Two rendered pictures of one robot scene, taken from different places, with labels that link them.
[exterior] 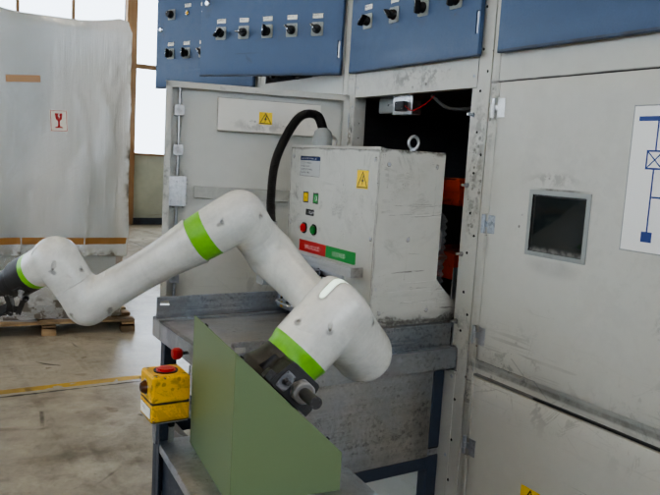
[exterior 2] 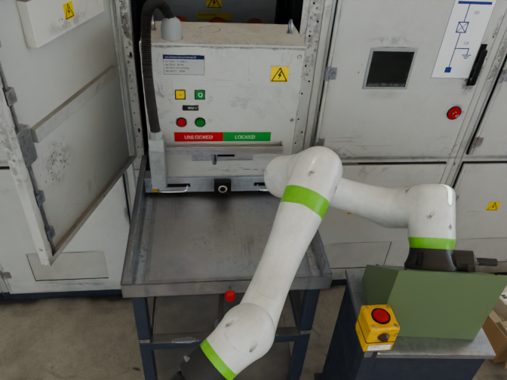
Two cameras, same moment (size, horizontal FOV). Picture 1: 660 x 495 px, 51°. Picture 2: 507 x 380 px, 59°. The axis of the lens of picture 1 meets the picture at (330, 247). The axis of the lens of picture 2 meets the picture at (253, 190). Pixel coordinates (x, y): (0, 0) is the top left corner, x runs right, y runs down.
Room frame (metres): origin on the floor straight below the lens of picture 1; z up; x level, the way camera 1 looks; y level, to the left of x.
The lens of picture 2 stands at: (1.43, 1.15, 1.84)
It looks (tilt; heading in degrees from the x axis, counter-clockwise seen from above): 37 degrees down; 293
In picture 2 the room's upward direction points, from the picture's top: 4 degrees clockwise
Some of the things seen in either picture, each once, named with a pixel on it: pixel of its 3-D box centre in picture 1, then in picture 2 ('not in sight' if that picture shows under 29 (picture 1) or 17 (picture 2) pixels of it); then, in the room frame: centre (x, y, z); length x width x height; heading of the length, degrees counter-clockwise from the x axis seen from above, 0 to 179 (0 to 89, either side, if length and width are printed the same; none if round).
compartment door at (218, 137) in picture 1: (256, 197); (73, 103); (2.42, 0.26, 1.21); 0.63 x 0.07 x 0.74; 104
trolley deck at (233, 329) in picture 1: (298, 341); (223, 212); (2.00, 0.08, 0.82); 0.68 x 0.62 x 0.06; 122
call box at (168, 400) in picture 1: (164, 393); (376, 327); (1.40, 0.32, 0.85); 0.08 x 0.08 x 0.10; 32
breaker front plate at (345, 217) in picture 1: (325, 229); (223, 120); (2.04, 0.02, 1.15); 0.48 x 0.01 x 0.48; 32
